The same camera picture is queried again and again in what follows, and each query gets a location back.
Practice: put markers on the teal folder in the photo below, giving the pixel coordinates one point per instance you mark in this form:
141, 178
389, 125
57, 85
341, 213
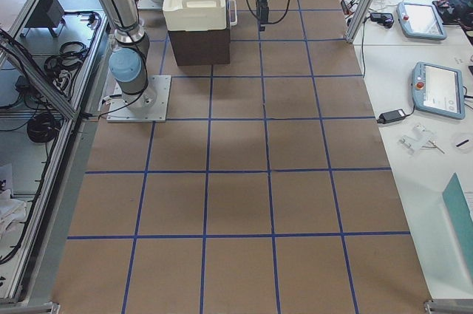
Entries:
457, 207

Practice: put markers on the far teach pendant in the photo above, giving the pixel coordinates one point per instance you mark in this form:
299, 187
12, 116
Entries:
420, 21

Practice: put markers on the black power brick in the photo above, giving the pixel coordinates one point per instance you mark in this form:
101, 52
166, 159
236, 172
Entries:
392, 116

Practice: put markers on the white drawer handle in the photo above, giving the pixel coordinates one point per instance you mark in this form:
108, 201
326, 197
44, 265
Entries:
232, 11

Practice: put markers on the white plastic tray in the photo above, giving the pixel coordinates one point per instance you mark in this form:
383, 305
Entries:
195, 15

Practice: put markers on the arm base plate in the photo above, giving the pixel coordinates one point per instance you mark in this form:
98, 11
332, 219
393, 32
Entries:
151, 106

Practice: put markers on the near teach pendant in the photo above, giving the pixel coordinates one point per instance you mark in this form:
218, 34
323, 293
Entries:
438, 90

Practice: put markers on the teach pendant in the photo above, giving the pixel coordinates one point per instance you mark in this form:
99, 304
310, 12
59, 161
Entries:
438, 90
420, 21

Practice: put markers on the black box under frame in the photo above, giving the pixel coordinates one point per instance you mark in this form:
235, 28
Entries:
47, 14

